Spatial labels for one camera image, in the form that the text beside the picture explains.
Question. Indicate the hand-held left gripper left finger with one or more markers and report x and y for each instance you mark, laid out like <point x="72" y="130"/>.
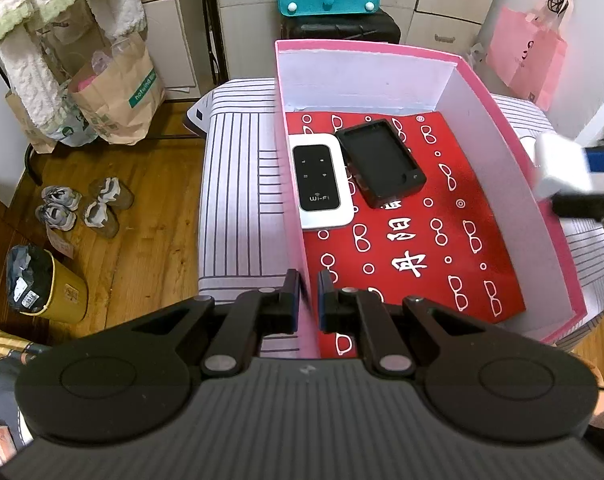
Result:
<point x="293" y="305"/>

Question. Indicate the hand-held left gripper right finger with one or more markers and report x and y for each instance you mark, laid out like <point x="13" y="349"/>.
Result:
<point x="325" y="305"/>

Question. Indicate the white charger block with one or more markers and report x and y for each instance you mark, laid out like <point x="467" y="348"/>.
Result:
<point x="557" y="165"/>

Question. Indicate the pink cardboard box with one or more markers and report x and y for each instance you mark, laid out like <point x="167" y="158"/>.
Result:
<point x="362" y="75"/>

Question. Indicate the red printed paper sheet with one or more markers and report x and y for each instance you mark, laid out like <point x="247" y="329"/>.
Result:
<point x="407" y="240"/>

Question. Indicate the white portable router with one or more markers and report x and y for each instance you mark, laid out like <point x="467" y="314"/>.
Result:
<point x="318" y="180"/>

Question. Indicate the pink tote bag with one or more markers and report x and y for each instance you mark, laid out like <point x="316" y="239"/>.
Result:
<point x="527" y="55"/>

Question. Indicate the black silicone case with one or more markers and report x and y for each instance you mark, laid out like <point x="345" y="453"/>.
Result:
<point x="379" y="160"/>

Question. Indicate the white shopping bag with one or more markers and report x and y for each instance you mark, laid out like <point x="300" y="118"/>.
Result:
<point x="197" y="115"/>

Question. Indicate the yellow trash bin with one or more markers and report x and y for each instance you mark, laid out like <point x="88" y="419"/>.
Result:
<point x="62" y="295"/>

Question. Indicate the grey sneaker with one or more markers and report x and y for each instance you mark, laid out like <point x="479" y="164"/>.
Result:
<point x="57" y="217"/>
<point x="62" y="196"/>

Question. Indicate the brown paper bag green label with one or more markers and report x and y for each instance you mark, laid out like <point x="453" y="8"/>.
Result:
<point x="122" y="105"/>

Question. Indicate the black suitcase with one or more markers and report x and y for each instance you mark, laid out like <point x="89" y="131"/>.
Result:
<point x="342" y="27"/>

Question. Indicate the white green plastic bag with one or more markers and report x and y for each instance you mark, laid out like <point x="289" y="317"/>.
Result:
<point x="69" y="127"/>

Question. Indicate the beige cabinet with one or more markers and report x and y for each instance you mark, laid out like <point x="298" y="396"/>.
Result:
<point x="167" y="25"/>

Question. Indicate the plain brown paper bag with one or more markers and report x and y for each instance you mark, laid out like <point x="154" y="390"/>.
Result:
<point x="24" y="125"/>

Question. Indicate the cream fleece blanket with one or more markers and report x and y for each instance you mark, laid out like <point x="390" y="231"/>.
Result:
<point x="27" y="35"/>

